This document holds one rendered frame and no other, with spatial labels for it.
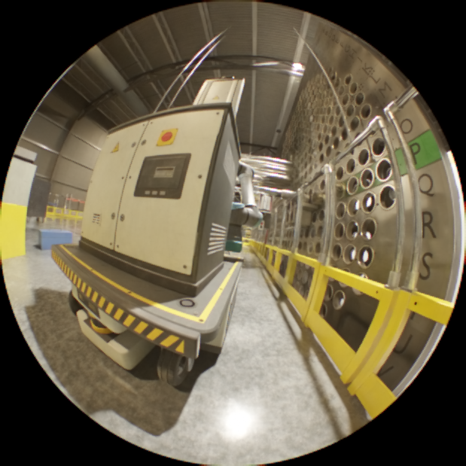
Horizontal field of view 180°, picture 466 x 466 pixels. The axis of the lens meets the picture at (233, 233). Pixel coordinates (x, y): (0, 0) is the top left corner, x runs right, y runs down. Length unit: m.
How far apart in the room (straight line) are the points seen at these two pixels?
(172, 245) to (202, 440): 0.50
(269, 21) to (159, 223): 8.96
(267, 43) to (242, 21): 1.70
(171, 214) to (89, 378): 0.56
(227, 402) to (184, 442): 0.19
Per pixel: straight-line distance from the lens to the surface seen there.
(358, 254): 1.82
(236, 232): 0.85
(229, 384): 0.56
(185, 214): 0.33
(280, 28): 9.06
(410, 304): 0.50
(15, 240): 1.77
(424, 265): 1.36
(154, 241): 0.37
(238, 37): 9.27
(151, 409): 0.51
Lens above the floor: 0.47
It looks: 1 degrees up
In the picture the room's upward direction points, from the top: 9 degrees clockwise
